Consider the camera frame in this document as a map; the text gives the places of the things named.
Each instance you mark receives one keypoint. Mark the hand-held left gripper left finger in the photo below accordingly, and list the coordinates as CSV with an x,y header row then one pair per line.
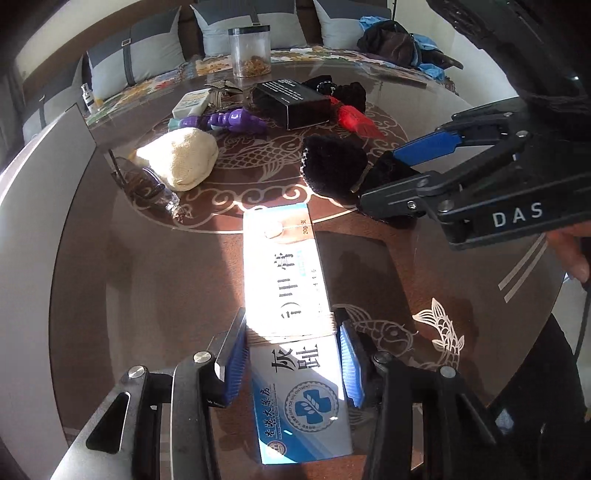
x,y
235,357

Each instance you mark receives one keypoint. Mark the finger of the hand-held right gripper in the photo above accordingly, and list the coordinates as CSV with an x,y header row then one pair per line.
x,y
427,147
397,201

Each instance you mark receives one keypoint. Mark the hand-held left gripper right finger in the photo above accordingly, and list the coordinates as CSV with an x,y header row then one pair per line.
x,y
351,367

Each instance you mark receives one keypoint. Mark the white blue medicine box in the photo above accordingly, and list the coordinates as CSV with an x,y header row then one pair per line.
x,y
286,267

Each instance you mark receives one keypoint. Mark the person's right hand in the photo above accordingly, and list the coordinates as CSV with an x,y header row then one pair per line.
x,y
570,254

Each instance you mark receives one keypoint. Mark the red ridged toy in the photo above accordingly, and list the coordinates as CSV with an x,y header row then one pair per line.
x,y
355,120

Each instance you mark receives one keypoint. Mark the black beaded cloth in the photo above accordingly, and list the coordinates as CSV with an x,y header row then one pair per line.
x,y
351,94

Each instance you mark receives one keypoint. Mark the dark brown bag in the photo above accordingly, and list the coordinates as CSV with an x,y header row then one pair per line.
x,y
388,44

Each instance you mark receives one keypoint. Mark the black cardboard box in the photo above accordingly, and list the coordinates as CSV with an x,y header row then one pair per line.
x,y
291,104

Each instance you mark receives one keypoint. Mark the floral blanket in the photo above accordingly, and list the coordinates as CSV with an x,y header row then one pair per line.
x,y
314,55

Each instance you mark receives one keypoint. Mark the grey two-tone pillow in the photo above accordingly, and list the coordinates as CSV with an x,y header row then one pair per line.
x,y
217,27
138,55
51,101
341,23

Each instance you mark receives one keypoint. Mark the purple ridged toy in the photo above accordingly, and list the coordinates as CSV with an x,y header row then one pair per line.
x,y
231,121

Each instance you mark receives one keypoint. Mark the brown tinted sunglasses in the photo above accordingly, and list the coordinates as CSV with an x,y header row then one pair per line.
x,y
138,180

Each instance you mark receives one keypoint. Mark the clear jar with black lid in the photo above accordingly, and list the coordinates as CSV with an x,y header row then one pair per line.
x,y
249,50

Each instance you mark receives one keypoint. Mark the dark hair claw clip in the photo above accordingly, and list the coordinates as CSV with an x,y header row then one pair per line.
x,y
226,86

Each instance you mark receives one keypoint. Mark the cream knit pouch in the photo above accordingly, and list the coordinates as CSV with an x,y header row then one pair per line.
x,y
184,157

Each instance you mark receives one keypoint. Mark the white lotion bottle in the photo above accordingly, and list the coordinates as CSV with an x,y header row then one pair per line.
x,y
190,104

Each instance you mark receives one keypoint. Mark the light teal small toy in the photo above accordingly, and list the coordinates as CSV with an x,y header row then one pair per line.
x,y
175,124

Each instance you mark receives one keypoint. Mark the grey flat board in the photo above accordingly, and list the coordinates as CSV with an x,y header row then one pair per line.
x,y
41,207

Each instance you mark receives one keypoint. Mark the brown sofa backrest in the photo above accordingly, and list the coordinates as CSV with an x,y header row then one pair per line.
x,y
187,27

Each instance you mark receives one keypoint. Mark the small white pump bottle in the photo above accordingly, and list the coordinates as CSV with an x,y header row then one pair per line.
x,y
87,99

